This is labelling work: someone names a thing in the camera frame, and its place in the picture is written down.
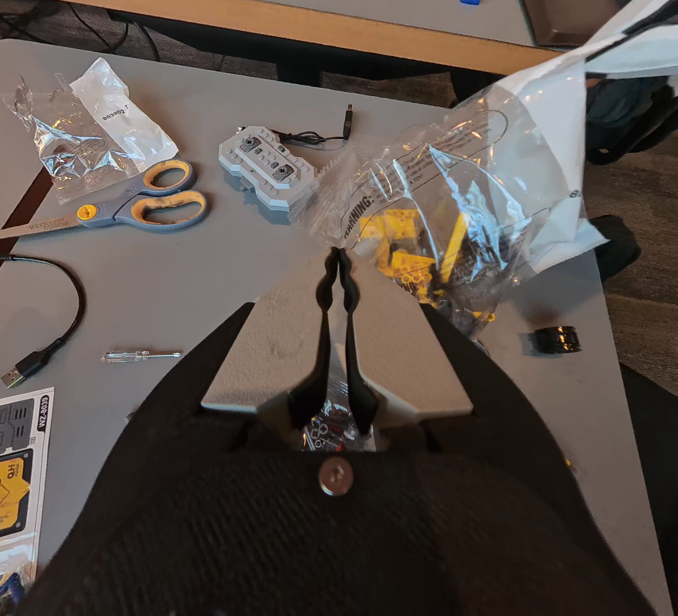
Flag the sticker sheet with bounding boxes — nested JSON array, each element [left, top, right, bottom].
[[0, 388, 55, 580]]

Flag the grey orange scissors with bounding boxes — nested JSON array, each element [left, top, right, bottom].
[[0, 159, 210, 242]]

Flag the black cable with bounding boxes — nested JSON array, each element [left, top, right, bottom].
[[0, 254, 88, 390]]

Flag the small clear handled tool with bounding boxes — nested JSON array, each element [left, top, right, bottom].
[[101, 348, 184, 366]]

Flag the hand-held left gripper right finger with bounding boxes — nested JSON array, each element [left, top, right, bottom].
[[341, 251, 475, 435]]

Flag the grey battery box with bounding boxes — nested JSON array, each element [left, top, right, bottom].
[[218, 124, 317, 221]]

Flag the clear bag of wheel parts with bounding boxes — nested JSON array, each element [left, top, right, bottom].
[[292, 50, 610, 338]]

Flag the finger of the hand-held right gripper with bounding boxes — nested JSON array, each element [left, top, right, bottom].
[[588, 29, 678, 78], [583, 0, 678, 55]]

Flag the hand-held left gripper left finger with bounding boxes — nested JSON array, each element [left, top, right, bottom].
[[202, 249, 338, 431]]

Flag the thin black lead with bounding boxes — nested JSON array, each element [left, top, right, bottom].
[[270, 103, 357, 152]]

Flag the bag of red black parts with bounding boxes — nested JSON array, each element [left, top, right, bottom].
[[305, 383, 374, 450]]

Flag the empty clear plastic bag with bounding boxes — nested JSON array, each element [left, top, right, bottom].
[[0, 57, 180, 204]]

